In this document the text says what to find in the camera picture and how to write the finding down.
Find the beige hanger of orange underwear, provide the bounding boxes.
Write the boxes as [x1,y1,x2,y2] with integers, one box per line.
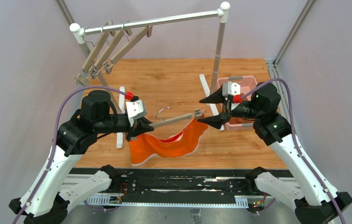
[149,106,206,128]

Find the beige hanger of grey underwear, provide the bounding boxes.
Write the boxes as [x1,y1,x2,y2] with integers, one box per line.
[89,28,125,79]

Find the orange underwear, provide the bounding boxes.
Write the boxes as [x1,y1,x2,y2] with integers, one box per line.
[128,119,209,166]

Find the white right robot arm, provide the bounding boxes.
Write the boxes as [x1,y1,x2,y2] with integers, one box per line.
[199,79,352,224]

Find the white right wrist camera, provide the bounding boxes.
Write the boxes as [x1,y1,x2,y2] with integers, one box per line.
[221,81,241,102]

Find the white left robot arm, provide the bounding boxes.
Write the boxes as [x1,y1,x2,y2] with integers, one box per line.
[9,86,154,224]

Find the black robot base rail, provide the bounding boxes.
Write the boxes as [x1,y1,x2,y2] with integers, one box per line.
[61,168,288,208]

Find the beige hanger of brown underwear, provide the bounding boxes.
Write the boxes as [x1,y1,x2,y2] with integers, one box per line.
[103,26,153,75]

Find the metal clothes rack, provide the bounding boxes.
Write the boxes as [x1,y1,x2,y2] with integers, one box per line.
[69,1,231,149]

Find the empty beige clip hanger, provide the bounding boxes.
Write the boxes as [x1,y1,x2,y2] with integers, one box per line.
[69,23,110,86]

